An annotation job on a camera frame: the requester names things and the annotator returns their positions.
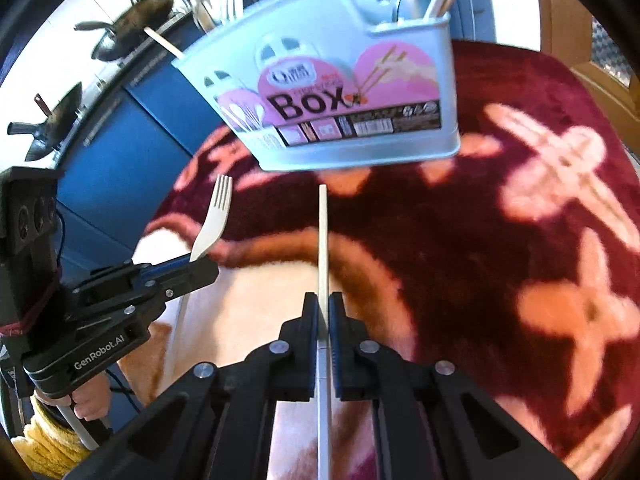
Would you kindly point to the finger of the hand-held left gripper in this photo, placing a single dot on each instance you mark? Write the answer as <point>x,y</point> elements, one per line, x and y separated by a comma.
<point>125,275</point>
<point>195,275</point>

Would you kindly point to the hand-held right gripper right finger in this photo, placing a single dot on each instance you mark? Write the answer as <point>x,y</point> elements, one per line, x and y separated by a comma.
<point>337,330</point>

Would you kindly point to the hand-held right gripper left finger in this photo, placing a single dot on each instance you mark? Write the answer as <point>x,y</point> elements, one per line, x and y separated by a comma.
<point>314,320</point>

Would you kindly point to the beige plastic fork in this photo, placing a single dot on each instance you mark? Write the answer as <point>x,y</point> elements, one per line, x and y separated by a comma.
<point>212,225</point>

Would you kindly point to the light blue utensil holder box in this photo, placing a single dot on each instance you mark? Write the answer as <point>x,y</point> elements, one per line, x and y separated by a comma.
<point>320,60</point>

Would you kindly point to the person's left forearm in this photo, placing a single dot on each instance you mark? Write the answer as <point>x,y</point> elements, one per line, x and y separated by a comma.
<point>45,440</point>

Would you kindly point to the person's left hand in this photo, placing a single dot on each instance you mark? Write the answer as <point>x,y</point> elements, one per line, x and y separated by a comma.
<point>92,400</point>

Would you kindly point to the red printed blanket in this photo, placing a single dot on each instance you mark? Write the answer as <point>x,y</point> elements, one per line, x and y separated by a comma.
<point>450,235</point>

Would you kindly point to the blue base cabinets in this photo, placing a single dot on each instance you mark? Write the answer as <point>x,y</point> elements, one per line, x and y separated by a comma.
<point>140,125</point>

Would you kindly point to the dark wok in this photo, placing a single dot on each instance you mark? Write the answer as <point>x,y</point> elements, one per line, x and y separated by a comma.
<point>57,120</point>

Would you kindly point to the large steel wok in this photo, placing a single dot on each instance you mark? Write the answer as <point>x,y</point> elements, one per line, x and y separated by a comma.
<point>130,20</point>

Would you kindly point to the wooden door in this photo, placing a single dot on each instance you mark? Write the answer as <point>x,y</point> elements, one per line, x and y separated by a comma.
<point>565,10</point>

